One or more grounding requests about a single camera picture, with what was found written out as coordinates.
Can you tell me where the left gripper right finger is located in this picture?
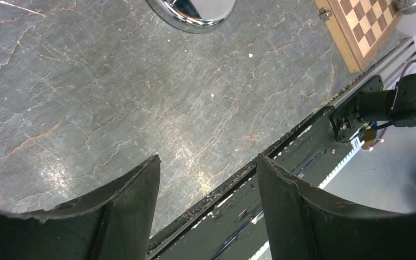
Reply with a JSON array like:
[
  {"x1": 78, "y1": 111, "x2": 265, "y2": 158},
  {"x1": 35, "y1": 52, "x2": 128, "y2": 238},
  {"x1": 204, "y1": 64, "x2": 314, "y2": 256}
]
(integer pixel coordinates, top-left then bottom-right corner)
[{"x1": 256, "y1": 154, "x2": 416, "y2": 259}]

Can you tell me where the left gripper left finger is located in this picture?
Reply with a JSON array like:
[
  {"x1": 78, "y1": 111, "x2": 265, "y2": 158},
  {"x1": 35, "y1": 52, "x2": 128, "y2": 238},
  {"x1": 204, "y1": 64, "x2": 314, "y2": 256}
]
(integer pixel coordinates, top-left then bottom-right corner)
[{"x1": 0, "y1": 155, "x2": 160, "y2": 259}]

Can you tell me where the chrome wine glass rack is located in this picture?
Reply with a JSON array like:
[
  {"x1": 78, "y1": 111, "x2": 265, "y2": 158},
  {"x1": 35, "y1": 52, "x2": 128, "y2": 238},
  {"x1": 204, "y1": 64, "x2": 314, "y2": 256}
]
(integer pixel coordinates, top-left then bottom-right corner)
[{"x1": 146, "y1": 0, "x2": 236, "y2": 34}]

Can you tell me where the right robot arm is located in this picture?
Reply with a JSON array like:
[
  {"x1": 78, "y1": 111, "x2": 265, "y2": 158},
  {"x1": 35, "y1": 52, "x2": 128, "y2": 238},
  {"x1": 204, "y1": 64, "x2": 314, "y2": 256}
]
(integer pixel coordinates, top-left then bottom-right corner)
[{"x1": 330, "y1": 74, "x2": 416, "y2": 143}]

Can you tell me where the wooden chessboard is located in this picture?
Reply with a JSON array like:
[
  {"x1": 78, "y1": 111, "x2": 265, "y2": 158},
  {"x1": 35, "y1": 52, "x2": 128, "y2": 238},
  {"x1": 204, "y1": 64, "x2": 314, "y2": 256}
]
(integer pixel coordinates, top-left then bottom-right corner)
[{"x1": 315, "y1": 0, "x2": 404, "y2": 73}]

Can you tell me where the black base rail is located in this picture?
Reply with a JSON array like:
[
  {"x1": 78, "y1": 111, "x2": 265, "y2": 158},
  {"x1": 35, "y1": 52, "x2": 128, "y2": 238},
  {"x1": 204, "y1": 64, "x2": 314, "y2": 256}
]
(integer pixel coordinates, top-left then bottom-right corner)
[{"x1": 147, "y1": 75, "x2": 385, "y2": 260}]

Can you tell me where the white slotted cable duct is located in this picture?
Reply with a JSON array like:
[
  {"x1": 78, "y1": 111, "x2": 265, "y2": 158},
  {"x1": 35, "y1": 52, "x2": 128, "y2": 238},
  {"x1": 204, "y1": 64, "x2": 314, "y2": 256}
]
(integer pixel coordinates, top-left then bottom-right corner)
[{"x1": 256, "y1": 137, "x2": 362, "y2": 259}]

